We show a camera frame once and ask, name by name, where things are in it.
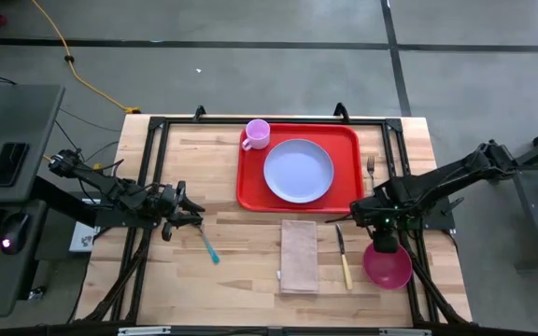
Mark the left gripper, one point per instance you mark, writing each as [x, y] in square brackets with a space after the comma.
[171, 203]

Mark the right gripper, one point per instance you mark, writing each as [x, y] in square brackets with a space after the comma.
[386, 240]

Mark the magenta plastic bowl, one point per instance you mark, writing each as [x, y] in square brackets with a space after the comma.
[388, 268]

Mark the beige cloth napkin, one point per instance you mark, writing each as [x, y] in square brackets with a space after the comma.
[299, 256]

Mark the pink plastic mug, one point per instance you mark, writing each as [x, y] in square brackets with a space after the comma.
[257, 133]

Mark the lavender round plate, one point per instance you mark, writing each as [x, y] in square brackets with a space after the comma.
[297, 170]

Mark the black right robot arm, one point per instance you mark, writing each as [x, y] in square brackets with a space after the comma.
[437, 179]

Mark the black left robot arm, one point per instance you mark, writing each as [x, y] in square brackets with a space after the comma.
[105, 186]

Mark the red plastic tray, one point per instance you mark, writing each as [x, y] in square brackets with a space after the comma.
[249, 186]

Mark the white printed box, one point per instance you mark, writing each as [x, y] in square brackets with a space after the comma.
[82, 240]

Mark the black computer mouse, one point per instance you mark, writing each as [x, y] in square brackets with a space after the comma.
[17, 228]

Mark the black smartphone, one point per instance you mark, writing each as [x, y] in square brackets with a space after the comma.
[8, 164]

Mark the grey side desk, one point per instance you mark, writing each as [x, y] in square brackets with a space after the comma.
[26, 116]

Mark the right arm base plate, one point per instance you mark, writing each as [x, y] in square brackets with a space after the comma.
[442, 219]

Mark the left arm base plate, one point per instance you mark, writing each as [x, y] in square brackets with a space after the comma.
[124, 223]

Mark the silver bracket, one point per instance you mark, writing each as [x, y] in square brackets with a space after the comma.
[404, 332]
[143, 331]

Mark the black aluminium table frame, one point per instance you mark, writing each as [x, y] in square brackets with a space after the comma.
[222, 120]

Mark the black frame hook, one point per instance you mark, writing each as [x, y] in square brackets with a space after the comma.
[197, 114]
[344, 112]

